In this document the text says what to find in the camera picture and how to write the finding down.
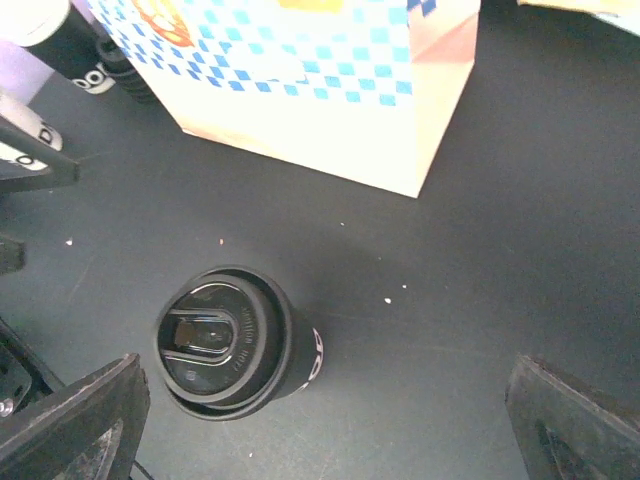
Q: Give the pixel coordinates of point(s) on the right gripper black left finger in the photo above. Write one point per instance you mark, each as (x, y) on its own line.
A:
(90, 429)

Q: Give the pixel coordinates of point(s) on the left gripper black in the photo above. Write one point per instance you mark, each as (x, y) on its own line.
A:
(25, 378)

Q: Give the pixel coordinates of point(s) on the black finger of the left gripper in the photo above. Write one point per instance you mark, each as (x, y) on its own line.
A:
(62, 171)

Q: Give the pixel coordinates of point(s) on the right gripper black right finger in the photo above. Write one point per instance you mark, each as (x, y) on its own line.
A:
(567, 429)

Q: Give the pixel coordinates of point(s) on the blue checkered paper bag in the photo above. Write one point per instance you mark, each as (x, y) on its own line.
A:
(362, 90)

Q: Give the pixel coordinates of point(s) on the black coffee cup lids stack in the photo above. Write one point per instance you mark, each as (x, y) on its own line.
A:
(119, 68)

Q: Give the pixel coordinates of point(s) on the near paper cup stack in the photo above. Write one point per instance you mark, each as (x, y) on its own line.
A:
(25, 119)

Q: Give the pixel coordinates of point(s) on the paper cup stack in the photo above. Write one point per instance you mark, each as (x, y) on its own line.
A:
(25, 119)
(56, 33)

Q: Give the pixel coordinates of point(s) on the far paper cup stack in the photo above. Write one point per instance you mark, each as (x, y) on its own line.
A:
(56, 33)

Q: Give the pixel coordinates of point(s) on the light blue flat paper bag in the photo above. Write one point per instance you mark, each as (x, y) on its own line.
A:
(622, 14)

